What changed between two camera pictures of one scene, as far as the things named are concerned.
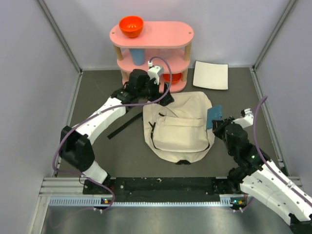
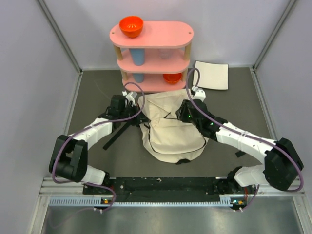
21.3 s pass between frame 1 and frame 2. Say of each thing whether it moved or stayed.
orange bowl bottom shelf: stayed
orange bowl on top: stayed
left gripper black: moved
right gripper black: moved
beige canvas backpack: stayed
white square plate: stayed
